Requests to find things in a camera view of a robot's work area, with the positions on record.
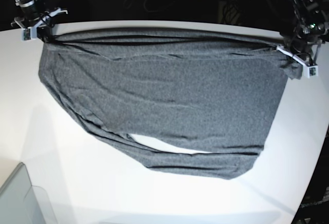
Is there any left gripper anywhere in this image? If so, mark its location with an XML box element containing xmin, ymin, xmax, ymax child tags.
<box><xmin>276</xmin><ymin>32</ymin><xmax>323</xmax><ymax>66</ymax></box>

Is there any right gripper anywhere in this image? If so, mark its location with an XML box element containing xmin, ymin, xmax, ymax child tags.
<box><xmin>10</xmin><ymin>8</ymin><xmax>68</xmax><ymax>38</ymax></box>

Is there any grey t-shirt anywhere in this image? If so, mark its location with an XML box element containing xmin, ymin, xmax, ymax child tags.
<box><xmin>39</xmin><ymin>28</ymin><xmax>302</xmax><ymax>179</ymax></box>

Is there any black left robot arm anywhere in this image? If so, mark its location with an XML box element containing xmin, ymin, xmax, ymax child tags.
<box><xmin>284</xmin><ymin>0</ymin><xmax>328</xmax><ymax>67</ymax></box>

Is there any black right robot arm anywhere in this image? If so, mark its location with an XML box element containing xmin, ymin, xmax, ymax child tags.
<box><xmin>10</xmin><ymin>0</ymin><xmax>68</xmax><ymax>42</ymax></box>

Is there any grey tray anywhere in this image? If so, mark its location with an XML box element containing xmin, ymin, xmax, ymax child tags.
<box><xmin>1</xmin><ymin>163</ymin><xmax>58</xmax><ymax>224</ymax></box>

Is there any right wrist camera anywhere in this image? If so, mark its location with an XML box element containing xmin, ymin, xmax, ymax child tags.
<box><xmin>21</xmin><ymin>27</ymin><xmax>38</xmax><ymax>41</ymax></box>

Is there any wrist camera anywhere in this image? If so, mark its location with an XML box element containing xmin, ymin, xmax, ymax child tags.
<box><xmin>303</xmin><ymin>65</ymin><xmax>318</xmax><ymax>78</ymax></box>
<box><xmin>21</xmin><ymin>27</ymin><xmax>38</xmax><ymax>41</ymax></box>

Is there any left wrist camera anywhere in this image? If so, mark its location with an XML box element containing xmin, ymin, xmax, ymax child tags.
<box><xmin>303</xmin><ymin>65</ymin><xmax>318</xmax><ymax>78</ymax></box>

